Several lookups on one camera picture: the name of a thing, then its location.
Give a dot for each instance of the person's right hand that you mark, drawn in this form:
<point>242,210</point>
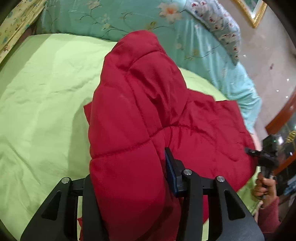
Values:
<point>268,190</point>

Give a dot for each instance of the red quilted jacket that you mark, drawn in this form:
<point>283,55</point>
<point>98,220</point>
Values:
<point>129,115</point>

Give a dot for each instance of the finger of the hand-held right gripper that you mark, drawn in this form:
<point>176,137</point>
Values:
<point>253,151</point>

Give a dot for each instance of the gold picture frame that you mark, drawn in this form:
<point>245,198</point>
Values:
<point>256,16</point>

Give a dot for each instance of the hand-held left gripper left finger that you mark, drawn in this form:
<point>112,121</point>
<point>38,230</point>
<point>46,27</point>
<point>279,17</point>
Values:
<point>89,192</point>

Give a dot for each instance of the brown wooden cabinet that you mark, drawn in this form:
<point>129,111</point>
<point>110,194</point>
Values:
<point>277,120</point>

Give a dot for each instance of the white printed pillow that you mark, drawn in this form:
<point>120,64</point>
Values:
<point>222,25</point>

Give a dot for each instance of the person's right forearm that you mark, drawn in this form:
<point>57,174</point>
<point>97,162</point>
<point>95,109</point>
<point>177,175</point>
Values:
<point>268,220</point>

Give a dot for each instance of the light green bed sheet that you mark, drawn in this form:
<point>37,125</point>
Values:
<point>46,92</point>

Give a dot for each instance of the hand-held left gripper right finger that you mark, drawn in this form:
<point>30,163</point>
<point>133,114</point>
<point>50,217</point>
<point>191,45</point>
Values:
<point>171,178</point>

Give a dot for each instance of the teal floral quilt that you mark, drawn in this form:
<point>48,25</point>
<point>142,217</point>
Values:
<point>115,18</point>

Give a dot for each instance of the yellow printed blanket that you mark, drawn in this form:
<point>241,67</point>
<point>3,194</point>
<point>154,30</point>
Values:
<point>13,23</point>

